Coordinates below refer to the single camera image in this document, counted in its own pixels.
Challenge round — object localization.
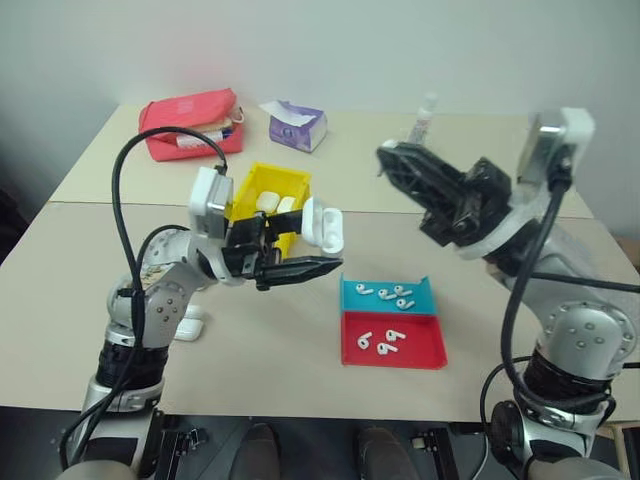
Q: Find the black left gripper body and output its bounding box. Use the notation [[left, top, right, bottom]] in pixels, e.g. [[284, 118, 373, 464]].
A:
[[221, 211, 282, 290]]

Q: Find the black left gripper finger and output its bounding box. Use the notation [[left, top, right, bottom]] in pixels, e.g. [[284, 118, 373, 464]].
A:
[[264, 208, 306, 237], [254, 255, 345, 293]]

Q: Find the red plastic tray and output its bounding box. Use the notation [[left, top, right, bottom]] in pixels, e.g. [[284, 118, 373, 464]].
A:
[[340, 310, 448, 372]]

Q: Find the yellow plastic bin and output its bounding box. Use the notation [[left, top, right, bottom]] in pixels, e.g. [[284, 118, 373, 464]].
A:
[[228, 160, 314, 262]]

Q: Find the black metal frame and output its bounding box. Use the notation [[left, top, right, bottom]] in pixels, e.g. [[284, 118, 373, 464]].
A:
[[137, 410, 214, 480]]

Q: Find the blue plastic tray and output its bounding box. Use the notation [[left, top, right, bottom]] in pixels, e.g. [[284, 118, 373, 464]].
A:
[[339, 273, 439, 317]]

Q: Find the red fabric pouch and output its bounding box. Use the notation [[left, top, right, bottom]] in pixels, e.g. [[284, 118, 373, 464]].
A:
[[138, 87, 247, 163]]

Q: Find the purple tissue box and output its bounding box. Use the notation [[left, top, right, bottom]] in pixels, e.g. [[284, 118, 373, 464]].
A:
[[258, 99, 329, 153]]

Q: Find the dark rounded shape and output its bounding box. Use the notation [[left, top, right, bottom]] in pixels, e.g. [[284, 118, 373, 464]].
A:
[[355, 425, 417, 480], [231, 422, 282, 480]]

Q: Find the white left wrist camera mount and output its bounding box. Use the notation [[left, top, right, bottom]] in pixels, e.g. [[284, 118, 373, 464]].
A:
[[187, 166, 236, 242]]

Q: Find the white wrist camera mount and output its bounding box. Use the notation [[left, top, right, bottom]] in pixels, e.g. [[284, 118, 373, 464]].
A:
[[449, 106, 597, 262], [187, 166, 236, 242]]

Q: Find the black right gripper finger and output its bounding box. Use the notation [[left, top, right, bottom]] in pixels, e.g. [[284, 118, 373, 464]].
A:
[[379, 139, 474, 195], [375, 148, 445, 215]]

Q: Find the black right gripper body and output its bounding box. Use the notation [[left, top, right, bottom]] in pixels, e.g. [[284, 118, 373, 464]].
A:
[[418, 156, 514, 249]]

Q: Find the small clear spray bottle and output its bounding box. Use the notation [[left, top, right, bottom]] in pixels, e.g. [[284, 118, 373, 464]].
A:
[[406, 91, 439, 147]]

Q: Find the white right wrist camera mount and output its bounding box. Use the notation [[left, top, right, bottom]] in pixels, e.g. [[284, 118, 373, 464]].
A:
[[449, 106, 597, 262]]

